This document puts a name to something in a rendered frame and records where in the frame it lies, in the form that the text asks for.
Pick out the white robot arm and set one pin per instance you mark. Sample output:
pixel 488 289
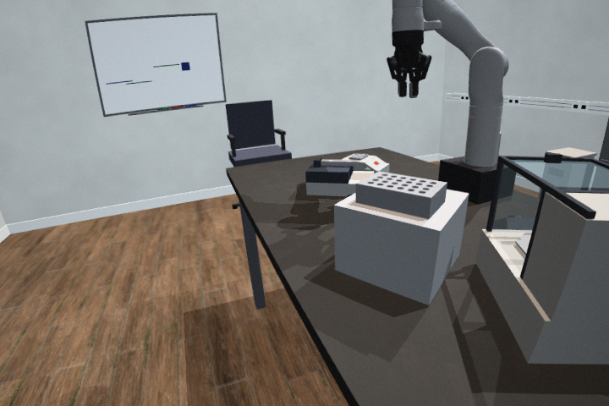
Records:
pixel 485 70

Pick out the grey balance with glass draft shield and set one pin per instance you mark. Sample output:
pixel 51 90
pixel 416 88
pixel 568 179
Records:
pixel 545 256

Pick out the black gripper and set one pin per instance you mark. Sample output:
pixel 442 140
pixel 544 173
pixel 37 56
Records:
pixel 407 45

